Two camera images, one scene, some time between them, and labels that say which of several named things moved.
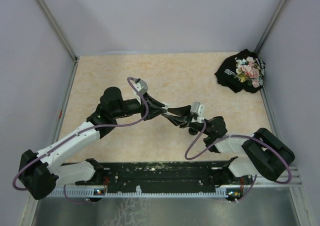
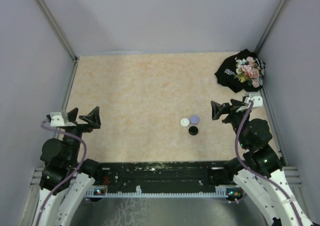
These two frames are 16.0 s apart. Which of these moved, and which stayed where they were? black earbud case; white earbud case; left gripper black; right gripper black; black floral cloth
Moved: white earbud case; right gripper black; left gripper black
Stayed: black earbud case; black floral cloth
